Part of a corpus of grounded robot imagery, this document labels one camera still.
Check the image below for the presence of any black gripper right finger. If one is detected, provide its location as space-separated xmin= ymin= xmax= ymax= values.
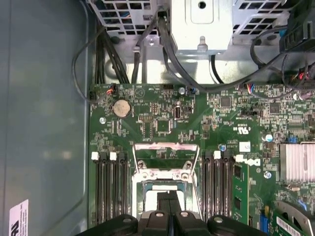
xmin=169 ymin=190 xmax=268 ymax=236

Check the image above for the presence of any black plastic bracket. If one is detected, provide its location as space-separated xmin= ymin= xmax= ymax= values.
xmin=279 ymin=0 xmax=315 ymax=54

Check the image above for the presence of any black cable bundle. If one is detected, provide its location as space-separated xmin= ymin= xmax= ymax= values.
xmin=94 ymin=31 xmax=130 ymax=85

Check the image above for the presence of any metal CPU socket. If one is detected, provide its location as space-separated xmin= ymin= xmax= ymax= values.
xmin=131 ymin=159 xmax=197 ymax=219

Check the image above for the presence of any thin wire locking lever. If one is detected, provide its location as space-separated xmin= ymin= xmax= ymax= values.
xmin=191 ymin=169 xmax=204 ymax=221

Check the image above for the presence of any white label sticker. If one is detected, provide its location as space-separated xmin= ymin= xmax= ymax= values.
xmin=9 ymin=199 xmax=29 ymax=236

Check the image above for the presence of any green motherboard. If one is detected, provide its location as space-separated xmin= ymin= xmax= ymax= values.
xmin=88 ymin=83 xmax=315 ymax=236

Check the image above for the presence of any graphics card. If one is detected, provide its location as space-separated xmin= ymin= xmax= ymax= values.
xmin=272 ymin=200 xmax=315 ymax=236

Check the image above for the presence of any silver perforated disk bay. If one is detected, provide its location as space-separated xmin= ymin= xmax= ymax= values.
xmin=86 ymin=0 xmax=291 ymax=56

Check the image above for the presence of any green RAM stick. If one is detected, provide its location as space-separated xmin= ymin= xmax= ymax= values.
xmin=232 ymin=162 xmax=251 ymax=226

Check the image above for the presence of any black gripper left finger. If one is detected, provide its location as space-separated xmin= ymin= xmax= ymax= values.
xmin=81 ymin=190 xmax=171 ymax=236

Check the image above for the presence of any metal socket cover frame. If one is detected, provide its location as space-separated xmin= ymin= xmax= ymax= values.
xmin=132 ymin=142 xmax=200 ymax=172

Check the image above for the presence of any black RAM slot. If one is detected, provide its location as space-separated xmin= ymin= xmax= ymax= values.
xmin=213 ymin=150 xmax=222 ymax=222
xmin=118 ymin=151 xmax=129 ymax=222
xmin=109 ymin=151 xmax=120 ymax=223
xmin=221 ymin=150 xmax=234 ymax=222
xmin=202 ymin=150 xmax=213 ymax=222
xmin=99 ymin=151 xmax=112 ymax=224
xmin=91 ymin=151 xmax=103 ymax=224

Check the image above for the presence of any round coin battery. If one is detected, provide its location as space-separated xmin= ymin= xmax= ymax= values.
xmin=113 ymin=99 xmax=131 ymax=119

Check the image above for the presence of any thin black wire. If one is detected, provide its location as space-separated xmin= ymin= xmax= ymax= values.
xmin=71 ymin=29 xmax=111 ymax=103
xmin=250 ymin=26 xmax=315 ymax=99

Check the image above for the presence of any flat black cable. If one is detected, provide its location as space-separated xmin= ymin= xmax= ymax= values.
xmin=157 ymin=11 xmax=315 ymax=93

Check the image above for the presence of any silver square CPU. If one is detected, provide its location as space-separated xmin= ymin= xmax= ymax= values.
xmin=142 ymin=181 xmax=194 ymax=213

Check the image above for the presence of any black open PC case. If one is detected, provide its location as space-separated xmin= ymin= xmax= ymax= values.
xmin=0 ymin=0 xmax=315 ymax=236

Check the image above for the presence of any silver finned heatsink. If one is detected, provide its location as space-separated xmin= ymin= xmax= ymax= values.
xmin=279 ymin=142 xmax=315 ymax=182

